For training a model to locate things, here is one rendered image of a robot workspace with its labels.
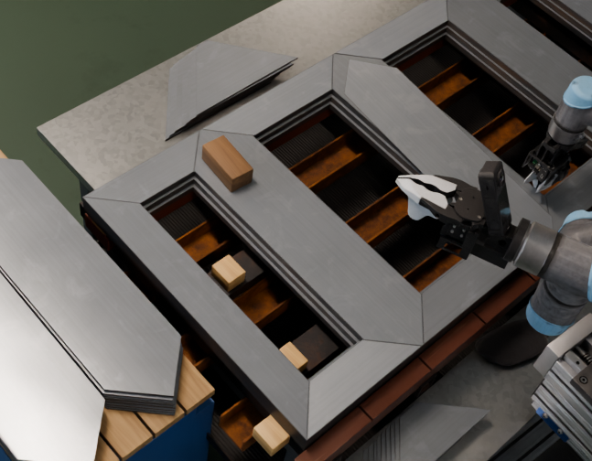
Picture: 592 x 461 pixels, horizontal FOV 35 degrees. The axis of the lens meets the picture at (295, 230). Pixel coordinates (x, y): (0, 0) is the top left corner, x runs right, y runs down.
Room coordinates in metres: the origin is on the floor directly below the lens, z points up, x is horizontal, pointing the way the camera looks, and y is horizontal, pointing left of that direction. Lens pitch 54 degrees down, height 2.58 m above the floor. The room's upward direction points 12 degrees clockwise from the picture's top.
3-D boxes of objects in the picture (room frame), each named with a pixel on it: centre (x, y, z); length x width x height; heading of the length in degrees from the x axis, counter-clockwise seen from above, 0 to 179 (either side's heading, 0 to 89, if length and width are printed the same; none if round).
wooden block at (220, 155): (1.37, 0.19, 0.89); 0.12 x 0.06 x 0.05; 47
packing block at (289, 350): (0.96, -0.05, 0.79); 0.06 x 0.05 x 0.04; 52
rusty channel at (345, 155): (1.72, -0.14, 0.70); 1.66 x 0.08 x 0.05; 142
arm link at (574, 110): (1.51, -0.54, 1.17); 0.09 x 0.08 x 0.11; 81
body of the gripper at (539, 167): (1.51, -0.53, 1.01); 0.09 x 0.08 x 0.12; 142
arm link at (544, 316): (0.89, -0.44, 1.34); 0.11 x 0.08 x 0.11; 164
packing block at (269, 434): (0.79, -0.04, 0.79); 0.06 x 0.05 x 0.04; 52
